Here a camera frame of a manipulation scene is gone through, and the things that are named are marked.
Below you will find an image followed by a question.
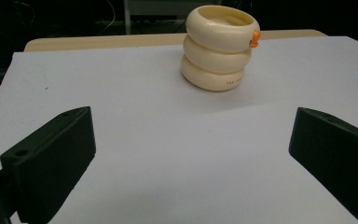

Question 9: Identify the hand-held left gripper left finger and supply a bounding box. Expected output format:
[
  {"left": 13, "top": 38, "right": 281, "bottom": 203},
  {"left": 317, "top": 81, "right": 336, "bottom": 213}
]
[{"left": 0, "top": 105, "right": 97, "bottom": 224}]

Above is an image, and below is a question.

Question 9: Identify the cream ringed container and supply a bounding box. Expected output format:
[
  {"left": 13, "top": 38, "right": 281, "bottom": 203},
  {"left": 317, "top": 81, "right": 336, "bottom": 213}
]
[{"left": 180, "top": 5, "right": 261, "bottom": 92}]

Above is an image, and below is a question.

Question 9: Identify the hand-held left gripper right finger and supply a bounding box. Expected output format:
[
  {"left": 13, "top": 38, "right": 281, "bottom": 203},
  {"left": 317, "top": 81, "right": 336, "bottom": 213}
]
[{"left": 288, "top": 106, "right": 358, "bottom": 224}]

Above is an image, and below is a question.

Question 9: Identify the white table mat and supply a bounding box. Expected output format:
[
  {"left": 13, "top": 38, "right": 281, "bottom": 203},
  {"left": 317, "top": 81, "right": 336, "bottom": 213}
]
[{"left": 0, "top": 35, "right": 358, "bottom": 224}]

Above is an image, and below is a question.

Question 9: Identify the wooden table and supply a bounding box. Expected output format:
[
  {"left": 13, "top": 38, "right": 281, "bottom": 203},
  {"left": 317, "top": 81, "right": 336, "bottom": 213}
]
[{"left": 23, "top": 29, "right": 328, "bottom": 52}]

